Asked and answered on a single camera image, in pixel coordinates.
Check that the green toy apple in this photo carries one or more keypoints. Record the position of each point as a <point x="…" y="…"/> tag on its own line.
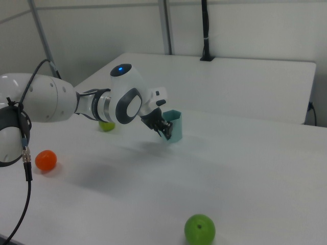
<point x="200" y="229"/>

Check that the black camera pole with base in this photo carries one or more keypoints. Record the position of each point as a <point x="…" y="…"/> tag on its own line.
<point x="205" y="30"/>

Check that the yellow-green toy pear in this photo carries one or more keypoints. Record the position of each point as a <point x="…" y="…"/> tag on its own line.
<point x="107" y="126"/>

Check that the white adjacent table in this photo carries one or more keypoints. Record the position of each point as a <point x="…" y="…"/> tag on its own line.
<point x="230" y="81"/>

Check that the orange toy tangerine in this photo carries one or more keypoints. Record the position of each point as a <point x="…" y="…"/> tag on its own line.
<point x="46" y="160"/>

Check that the light blue faceted mug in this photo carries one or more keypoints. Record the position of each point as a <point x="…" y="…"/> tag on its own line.
<point x="176" y="127"/>

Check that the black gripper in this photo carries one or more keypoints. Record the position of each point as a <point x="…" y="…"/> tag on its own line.
<point x="153" y="118"/>

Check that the grey metal partition post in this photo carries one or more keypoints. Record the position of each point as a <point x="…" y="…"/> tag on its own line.
<point x="42" y="33"/>
<point x="165" y="25"/>

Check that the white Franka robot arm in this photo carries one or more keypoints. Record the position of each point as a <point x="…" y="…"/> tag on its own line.
<point x="51" y="99"/>

